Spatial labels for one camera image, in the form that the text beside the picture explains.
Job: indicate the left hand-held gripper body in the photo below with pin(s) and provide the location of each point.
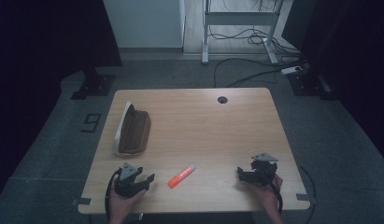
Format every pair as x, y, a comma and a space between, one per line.
128, 183

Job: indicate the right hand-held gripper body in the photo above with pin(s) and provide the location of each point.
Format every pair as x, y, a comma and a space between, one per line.
263, 169

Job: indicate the person's left hand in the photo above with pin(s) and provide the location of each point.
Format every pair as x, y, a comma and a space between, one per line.
124, 203

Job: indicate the person's right hand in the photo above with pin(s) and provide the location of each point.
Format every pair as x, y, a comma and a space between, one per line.
267, 196

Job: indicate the orange marker pen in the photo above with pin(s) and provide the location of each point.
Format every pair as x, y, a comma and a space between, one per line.
182, 176

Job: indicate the brown pencil case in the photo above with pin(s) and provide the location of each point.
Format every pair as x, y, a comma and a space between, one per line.
134, 130

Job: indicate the black stand base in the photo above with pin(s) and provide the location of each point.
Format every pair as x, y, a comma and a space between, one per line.
308, 83
93, 85

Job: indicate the white power strip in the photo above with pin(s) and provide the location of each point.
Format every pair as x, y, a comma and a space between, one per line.
291, 70

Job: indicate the white cabinet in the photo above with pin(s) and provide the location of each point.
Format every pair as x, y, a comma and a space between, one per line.
146, 23

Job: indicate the dark curtain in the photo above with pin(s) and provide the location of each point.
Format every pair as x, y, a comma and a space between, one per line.
351, 46
49, 37

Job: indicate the white desk frame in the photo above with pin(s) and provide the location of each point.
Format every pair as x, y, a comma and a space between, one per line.
239, 18

